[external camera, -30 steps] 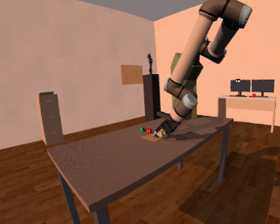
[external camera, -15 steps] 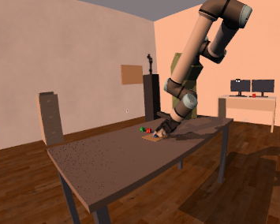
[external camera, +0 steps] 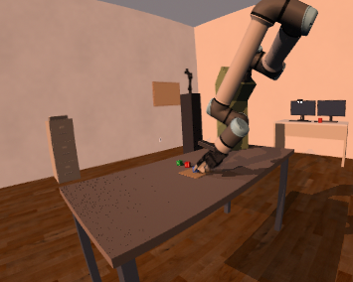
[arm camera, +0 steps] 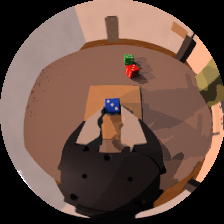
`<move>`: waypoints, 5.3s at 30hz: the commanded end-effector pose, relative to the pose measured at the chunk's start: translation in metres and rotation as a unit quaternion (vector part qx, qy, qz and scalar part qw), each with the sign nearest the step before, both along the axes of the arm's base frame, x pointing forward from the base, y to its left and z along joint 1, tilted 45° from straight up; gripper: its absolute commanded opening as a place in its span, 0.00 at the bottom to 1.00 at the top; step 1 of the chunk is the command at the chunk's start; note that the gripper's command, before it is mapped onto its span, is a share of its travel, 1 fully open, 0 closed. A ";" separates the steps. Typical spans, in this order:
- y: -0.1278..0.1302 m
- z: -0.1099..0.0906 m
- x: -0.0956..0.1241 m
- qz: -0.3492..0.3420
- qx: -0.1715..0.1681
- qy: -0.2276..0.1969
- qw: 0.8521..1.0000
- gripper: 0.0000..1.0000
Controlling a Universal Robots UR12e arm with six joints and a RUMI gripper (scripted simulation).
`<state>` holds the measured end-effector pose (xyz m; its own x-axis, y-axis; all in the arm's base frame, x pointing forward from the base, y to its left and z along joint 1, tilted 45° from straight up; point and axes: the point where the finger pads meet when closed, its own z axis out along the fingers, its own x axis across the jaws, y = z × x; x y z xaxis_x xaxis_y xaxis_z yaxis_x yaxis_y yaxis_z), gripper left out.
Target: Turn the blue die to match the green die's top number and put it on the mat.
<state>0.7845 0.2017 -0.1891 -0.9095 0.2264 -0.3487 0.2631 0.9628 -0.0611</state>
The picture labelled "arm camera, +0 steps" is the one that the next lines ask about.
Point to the blue die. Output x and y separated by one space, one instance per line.
112 106

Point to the green die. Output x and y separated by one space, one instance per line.
128 59

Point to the orange flat mat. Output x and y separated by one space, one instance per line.
129 98

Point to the red die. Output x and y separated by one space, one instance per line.
132 71

